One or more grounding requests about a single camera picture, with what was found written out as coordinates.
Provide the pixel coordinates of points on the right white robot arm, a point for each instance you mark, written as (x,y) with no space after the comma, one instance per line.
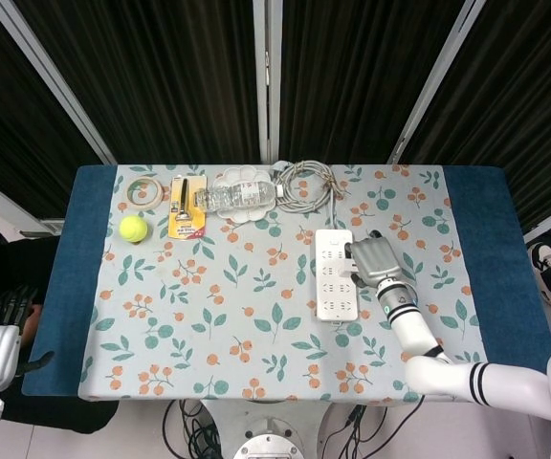
(447,370)

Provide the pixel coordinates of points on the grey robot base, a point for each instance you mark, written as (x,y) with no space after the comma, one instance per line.
(266,430)

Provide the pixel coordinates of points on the white power strip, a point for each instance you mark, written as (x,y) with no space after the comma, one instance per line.
(335,301)

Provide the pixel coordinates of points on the yellow tennis ball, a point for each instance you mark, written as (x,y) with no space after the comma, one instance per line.
(133,228)

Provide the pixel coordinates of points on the beige masking tape roll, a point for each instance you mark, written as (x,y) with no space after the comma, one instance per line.
(157,198)

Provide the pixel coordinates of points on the razor in yellow package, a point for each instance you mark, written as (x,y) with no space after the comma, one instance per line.
(187,225)

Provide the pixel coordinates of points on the black pleated curtain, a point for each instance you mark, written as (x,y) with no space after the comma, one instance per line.
(3,119)
(519,119)
(160,81)
(352,81)

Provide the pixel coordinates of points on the floral printed tablecloth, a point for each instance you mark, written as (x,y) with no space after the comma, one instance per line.
(256,306)

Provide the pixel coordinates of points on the clear plastic water bottle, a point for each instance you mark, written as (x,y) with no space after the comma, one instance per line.
(237,196)

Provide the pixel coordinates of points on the white flower-shaped dish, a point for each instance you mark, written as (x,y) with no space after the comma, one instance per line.
(238,174)

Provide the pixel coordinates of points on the blue table cover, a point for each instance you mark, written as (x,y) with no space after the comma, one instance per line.
(486,268)

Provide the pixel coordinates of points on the white and black sneaker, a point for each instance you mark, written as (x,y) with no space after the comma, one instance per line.
(545,258)

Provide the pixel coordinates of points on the white metal frame post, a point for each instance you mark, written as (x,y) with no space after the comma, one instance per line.
(55,91)
(267,81)
(433,81)

